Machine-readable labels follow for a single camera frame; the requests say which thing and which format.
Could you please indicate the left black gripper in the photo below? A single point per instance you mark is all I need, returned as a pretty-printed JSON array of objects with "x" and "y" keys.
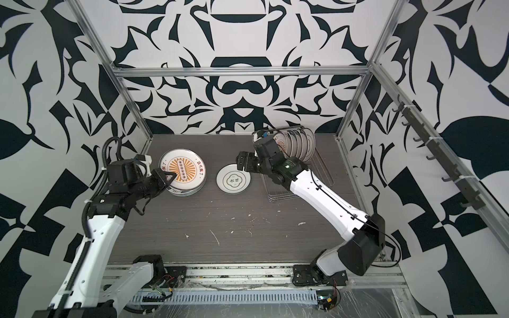
[{"x": 158, "y": 174}]

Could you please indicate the white plate orange sunburst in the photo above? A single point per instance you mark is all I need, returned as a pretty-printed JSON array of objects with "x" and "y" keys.
[{"x": 188, "y": 166}]

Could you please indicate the wall hook rail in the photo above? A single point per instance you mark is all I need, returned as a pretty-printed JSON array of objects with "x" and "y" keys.
[{"x": 440, "y": 151}]

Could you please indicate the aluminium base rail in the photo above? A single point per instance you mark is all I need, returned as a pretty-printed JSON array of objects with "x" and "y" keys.
[{"x": 277, "y": 276}]

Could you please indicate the white plate clover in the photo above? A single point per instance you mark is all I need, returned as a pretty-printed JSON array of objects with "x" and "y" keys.
[{"x": 230, "y": 180}]

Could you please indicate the white plate rear stack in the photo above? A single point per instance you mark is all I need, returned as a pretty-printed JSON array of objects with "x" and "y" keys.
[{"x": 298, "y": 142}]

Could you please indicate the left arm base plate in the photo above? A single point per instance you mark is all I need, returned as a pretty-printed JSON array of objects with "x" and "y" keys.
[{"x": 173, "y": 277}]

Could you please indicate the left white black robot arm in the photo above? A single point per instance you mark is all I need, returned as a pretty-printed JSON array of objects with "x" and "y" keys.
[{"x": 104, "y": 217}]

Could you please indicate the white plate green lettered rim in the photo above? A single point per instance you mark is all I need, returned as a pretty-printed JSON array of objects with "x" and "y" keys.
[{"x": 191, "y": 191}]

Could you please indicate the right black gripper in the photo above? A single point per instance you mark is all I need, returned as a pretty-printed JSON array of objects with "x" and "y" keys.
[{"x": 244, "y": 155}]

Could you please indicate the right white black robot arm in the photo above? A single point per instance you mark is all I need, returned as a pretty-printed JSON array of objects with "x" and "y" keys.
[{"x": 363, "y": 234}]

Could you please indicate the wire dish rack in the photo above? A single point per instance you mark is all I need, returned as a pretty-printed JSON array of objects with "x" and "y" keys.
[{"x": 316, "y": 164}]

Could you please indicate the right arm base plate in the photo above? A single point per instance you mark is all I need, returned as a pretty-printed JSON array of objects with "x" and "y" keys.
[{"x": 308, "y": 275}]

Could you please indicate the aluminium frame crossbar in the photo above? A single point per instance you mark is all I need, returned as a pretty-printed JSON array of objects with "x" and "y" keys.
[{"x": 241, "y": 71}]

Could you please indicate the white slotted cable duct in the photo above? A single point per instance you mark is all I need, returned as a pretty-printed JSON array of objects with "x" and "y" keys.
[{"x": 237, "y": 297}]

